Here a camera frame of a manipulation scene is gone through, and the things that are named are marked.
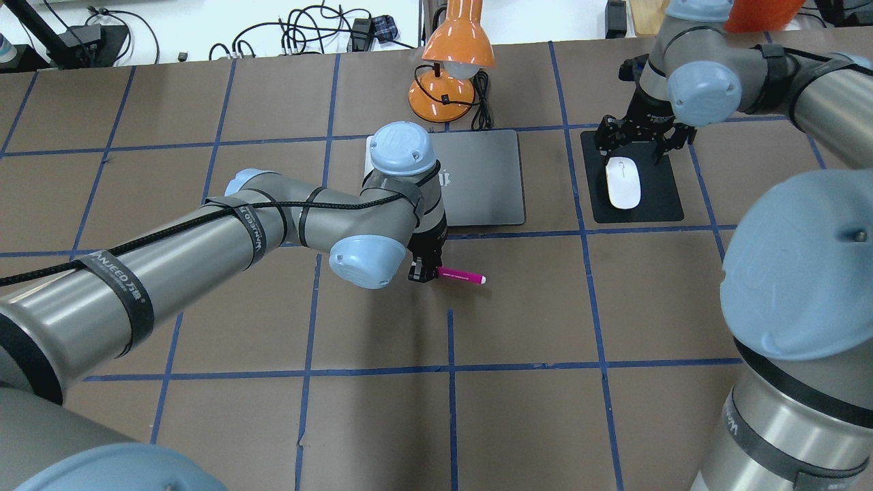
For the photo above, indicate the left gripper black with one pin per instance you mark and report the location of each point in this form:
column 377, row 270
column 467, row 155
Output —
column 430, row 242

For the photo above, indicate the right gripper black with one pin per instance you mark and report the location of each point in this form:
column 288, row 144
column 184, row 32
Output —
column 648, row 108

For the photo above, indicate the pink marker pen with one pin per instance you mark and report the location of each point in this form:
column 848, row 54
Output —
column 461, row 276

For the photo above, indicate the white computer mouse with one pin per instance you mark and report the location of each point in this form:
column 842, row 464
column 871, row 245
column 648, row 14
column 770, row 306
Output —
column 623, row 183

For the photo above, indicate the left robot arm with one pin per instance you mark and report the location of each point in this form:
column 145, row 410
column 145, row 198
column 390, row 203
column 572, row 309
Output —
column 73, row 318

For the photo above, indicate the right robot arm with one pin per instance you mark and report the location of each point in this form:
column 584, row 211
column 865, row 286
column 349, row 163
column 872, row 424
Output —
column 796, row 292

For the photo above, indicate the black mousepad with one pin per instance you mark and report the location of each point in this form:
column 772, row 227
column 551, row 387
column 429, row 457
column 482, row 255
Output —
column 660, row 200

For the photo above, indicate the silver closed laptop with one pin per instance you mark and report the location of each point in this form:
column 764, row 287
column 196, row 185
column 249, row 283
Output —
column 480, row 178

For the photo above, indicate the wooden stand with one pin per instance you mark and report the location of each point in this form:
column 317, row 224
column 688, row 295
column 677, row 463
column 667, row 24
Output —
column 647, row 16

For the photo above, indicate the black power adapter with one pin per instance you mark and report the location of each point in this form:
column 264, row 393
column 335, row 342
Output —
column 615, row 19

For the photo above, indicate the orange cylindrical container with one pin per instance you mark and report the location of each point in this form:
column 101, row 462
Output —
column 760, row 16

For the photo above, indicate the orange desk lamp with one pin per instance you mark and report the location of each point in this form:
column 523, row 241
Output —
column 451, row 81

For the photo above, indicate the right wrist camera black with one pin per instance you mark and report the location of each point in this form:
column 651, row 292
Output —
column 631, row 69

